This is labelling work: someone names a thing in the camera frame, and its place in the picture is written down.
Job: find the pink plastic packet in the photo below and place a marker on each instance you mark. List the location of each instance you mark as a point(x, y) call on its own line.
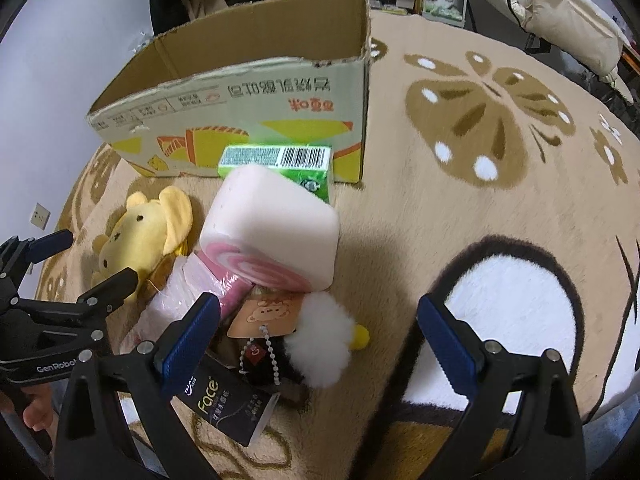
point(185, 285)

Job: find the beige butterfly print carpet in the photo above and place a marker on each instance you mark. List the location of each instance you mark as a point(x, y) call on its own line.
point(400, 210)

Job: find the black hanging garment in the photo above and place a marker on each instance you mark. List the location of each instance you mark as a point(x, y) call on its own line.
point(167, 5)

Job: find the person's leg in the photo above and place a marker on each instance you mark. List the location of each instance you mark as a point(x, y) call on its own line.
point(605, 435)

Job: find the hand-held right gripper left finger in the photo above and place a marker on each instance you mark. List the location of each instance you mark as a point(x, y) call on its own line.
point(192, 345)

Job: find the green tissue packet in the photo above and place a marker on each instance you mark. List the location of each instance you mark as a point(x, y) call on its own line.
point(280, 157)

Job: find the wooden desk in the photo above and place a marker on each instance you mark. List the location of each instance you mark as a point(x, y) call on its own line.
point(632, 60)

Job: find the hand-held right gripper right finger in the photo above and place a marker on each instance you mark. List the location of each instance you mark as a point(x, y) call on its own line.
point(445, 350)

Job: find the printed cardboard box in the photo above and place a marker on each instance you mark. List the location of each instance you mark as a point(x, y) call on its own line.
point(250, 95)

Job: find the person's left hand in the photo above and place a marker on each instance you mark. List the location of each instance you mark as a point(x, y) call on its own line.
point(36, 412)

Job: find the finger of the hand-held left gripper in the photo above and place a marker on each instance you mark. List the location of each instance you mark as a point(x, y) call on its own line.
point(117, 282)
point(50, 244)

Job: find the cream padded chair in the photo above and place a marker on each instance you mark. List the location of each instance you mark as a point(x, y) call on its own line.
point(565, 20)

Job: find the pink swiss roll plush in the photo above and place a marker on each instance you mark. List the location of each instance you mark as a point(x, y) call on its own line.
point(270, 220)

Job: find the white wall socket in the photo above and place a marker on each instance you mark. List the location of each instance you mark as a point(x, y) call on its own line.
point(40, 216)

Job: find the yellow plush dog toy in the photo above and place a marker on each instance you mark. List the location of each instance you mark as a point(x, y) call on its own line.
point(140, 230)

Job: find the black tissue packet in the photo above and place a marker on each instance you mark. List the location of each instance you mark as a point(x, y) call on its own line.
point(225, 400)

